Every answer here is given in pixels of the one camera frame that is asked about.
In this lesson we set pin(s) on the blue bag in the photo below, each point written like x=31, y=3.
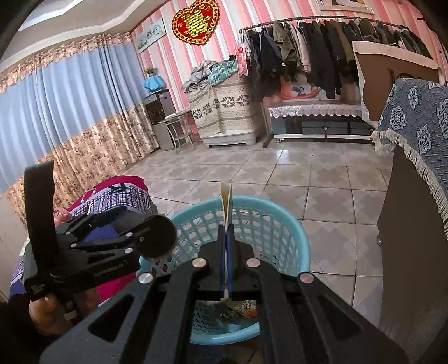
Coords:
x=153, y=84

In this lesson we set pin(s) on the light blue plastic basket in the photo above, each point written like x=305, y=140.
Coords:
x=273, y=231

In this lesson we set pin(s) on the white plastic base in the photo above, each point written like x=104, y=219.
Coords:
x=231, y=139

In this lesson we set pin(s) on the metal clothes rack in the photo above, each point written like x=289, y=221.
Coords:
x=315, y=18

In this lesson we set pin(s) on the orange snack wrapper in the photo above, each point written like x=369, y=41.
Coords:
x=243, y=308

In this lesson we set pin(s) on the blue floral curtain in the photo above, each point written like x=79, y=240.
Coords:
x=70, y=105

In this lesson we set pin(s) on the person's left forearm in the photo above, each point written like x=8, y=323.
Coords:
x=21, y=337

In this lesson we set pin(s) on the brown wooden board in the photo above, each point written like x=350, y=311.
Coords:
x=378, y=80

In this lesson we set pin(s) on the striped bed sheet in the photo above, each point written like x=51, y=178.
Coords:
x=129, y=199

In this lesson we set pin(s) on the red heart wall decoration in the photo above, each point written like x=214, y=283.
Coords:
x=196, y=21

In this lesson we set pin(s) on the patterned beige cover cloth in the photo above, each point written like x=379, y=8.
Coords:
x=224, y=105

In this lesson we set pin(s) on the white lace cloth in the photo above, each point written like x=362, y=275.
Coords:
x=315, y=110

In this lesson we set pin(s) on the framed wall picture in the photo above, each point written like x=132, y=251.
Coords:
x=346, y=4

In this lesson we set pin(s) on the wall poster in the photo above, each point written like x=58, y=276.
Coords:
x=150, y=35

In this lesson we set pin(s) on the pink teapot toy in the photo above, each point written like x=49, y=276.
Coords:
x=62, y=214

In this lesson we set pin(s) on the glass TV stand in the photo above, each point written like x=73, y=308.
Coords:
x=322, y=127

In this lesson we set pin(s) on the small potted plant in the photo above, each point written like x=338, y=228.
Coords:
x=150, y=71

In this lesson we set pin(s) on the water dispenser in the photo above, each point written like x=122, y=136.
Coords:
x=159, y=112

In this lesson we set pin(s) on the pink hanging bag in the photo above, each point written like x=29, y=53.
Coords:
x=242, y=63

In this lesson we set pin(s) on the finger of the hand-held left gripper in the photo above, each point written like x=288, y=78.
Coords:
x=112, y=255
x=105, y=231

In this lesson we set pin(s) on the pile of clothes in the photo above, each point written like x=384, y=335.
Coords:
x=210, y=71

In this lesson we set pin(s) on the dark brown cabinet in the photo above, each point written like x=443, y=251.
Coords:
x=409, y=262

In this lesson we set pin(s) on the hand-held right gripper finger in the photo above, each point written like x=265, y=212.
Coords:
x=228, y=259
x=222, y=266

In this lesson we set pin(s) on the blue patterned fringed cloth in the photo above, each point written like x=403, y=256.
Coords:
x=420, y=133

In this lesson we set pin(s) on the person's left hand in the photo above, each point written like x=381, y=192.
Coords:
x=42, y=313

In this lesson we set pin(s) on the small folding table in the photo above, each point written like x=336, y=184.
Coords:
x=175, y=117

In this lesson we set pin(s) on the row of hanging clothes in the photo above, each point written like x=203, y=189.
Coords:
x=315, y=52

